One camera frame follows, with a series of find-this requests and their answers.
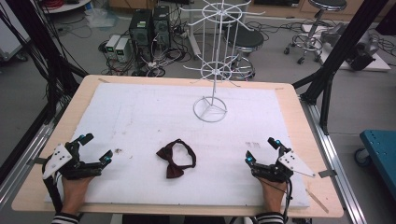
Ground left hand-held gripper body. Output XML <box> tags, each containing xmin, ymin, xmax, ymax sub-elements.
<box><xmin>41</xmin><ymin>139</ymin><xmax>105</xmax><ymax>181</ymax></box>

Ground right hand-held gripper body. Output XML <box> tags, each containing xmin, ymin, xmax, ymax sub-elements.
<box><xmin>251</xmin><ymin>146</ymin><xmax>317</xmax><ymax>184</ymax></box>

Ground dark red bow tie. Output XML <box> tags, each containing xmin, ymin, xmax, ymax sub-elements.
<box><xmin>155</xmin><ymin>138</ymin><xmax>197</xmax><ymax>179</ymax></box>

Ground white wire display rack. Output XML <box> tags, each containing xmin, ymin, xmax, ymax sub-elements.
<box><xmin>179</xmin><ymin>0</ymin><xmax>266</xmax><ymax>124</ymax></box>

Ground person's left hand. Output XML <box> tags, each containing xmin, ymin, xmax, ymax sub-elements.
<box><xmin>60</xmin><ymin>175</ymin><xmax>94</xmax><ymax>217</ymax></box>

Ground person's right hand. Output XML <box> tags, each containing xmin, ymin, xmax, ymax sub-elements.
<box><xmin>259</xmin><ymin>179</ymin><xmax>289</xmax><ymax>215</ymax></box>

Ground grey tape piece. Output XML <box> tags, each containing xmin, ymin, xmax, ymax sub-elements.
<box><xmin>318</xmin><ymin>169</ymin><xmax>337</xmax><ymax>179</ymax></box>
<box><xmin>26</xmin><ymin>156</ymin><xmax>49</xmax><ymax>166</ymax></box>

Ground thin wooden stick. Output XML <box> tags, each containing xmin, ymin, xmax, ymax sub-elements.
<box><xmin>305</xmin><ymin>188</ymin><xmax>330</xmax><ymax>215</ymax></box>

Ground white foam mat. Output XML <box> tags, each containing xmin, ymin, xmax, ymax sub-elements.
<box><xmin>44</xmin><ymin>82</ymin><xmax>311</xmax><ymax>209</ymax></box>

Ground blue cart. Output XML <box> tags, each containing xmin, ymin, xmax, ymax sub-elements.
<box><xmin>354</xmin><ymin>129</ymin><xmax>396</xmax><ymax>201</ymax></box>

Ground white power supply unit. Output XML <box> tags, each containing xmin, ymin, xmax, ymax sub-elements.
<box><xmin>105</xmin><ymin>34</ymin><xmax>121</xmax><ymax>61</ymax></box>
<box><xmin>115</xmin><ymin>37</ymin><xmax>131</xmax><ymax>63</ymax></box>

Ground black round stool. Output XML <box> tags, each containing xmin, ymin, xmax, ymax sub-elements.
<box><xmin>224</xmin><ymin>25</ymin><xmax>265</xmax><ymax>79</ymax></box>

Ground chrome stool with wheels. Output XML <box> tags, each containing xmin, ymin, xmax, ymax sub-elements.
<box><xmin>283</xmin><ymin>0</ymin><xmax>348</xmax><ymax>65</ymax></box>

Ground black computer tower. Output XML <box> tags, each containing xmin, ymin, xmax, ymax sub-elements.
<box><xmin>128</xmin><ymin>8</ymin><xmax>154</xmax><ymax>50</ymax></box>
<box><xmin>151</xmin><ymin>5</ymin><xmax>172</xmax><ymax>49</ymax></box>

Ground clear plastic bag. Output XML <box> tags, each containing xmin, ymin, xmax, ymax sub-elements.
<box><xmin>84</xmin><ymin>7</ymin><xmax>120</xmax><ymax>30</ymax></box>

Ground grey machine on white board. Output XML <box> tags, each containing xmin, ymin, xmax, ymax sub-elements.
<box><xmin>301</xmin><ymin>21</ymin><xmax>392</xmax><ymax>73</ymax></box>

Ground white cabinet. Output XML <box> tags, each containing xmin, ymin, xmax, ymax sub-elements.
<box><xmin>0</xmin><ymin>0</ymin><xmax>31</xmax><ymax>63</ymax></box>

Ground white round table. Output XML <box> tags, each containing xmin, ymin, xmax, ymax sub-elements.
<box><xmin>39</xmin><ymin>0</ymin><xmax>92</xmax><ymax>14</ymax></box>

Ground black gripper strap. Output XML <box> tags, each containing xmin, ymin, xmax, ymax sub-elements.
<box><xmin>41</xmin><ymin>174</ymin><xmax>64</xmax><ymax>215</ymax></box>

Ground aluminium rail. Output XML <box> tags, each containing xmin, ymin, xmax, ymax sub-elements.
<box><xmin>299</xmin><ymin>98</ymin><xmax>369</xmax><ymax>224</ymax></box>
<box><xmin>0</xmin><ymin>99</ymin><xmax>68</xmax><ymax>204</ymax></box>

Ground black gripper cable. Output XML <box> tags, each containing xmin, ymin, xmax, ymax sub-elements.
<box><xmin>279</xmin><ymin>178</ymin><xmax>294</xmax><ymax>224</ymax></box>

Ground black metal frame post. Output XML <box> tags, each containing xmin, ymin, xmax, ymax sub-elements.
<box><xmin>291</xmin><ymin>0</ymin><xmax>390</xmax><ymax>135</ymax></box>
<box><xmin>4</xmin><ymin>0</ymin><xmax>80</xmax><ymax>125</ymax></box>

